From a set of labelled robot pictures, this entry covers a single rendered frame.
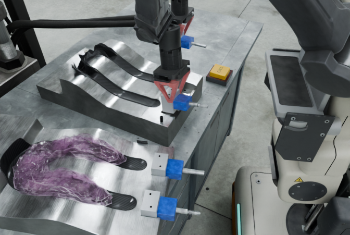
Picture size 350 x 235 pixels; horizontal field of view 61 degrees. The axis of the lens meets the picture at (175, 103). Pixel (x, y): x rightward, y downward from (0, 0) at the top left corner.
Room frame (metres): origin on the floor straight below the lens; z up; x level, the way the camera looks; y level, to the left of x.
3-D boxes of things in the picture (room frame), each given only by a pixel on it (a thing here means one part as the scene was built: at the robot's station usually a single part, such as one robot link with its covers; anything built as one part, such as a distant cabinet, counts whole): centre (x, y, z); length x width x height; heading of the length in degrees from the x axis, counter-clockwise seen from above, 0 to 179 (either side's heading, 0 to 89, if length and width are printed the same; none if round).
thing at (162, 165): (0.43, -0.01, 0.86); 0.13 x 0.05 x 0.05; 81
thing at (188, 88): (0.72, -0.04, 0.87); 0.05 x 0.05 x 0.04; 64
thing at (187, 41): (0.92, -0.05, 0.93); 0.13 x 0.05 x 0.05; 63
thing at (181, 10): (0.93, -0.02, 1.06); 0.10 x 0.07 x 0.07; 154
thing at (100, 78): (0.76, 0.18, 0.92); 0.35 x 0.16 x 0.09; 64
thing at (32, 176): (0.42, 0.26, 0.90); 0.26 x 0.18 x 0.08; 81
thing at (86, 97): (0.78, 0.19, 0.87); 0.50 x 0.26 x 0.14; 64
